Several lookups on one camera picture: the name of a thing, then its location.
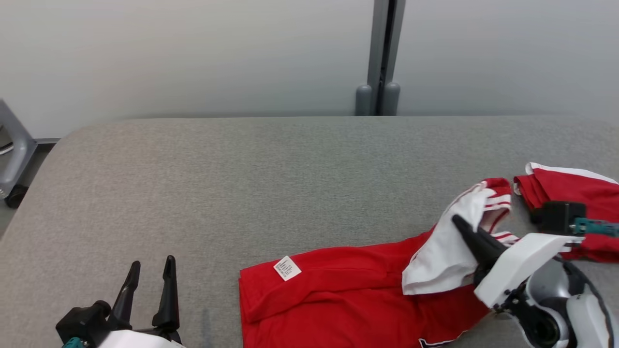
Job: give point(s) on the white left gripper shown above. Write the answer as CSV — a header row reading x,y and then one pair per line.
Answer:
x,y
140,339

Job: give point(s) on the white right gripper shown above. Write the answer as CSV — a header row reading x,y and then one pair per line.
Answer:
x,y
522,263

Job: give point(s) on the red shorts with white stripe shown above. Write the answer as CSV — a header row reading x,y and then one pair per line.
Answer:
x,y
566,188

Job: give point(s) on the red basketball jersey white trim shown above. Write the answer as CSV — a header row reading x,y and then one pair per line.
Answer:
x,y
348,295

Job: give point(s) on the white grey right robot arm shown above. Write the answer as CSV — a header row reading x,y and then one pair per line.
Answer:
x,y
566,309

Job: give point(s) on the grey desk leg with caster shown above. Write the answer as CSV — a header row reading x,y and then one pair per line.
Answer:
x,y
17,154

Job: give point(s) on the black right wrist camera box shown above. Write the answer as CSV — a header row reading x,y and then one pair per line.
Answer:
x,y
558,217

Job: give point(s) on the grey partition post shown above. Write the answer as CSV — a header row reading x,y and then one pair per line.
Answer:
x,y
382,53

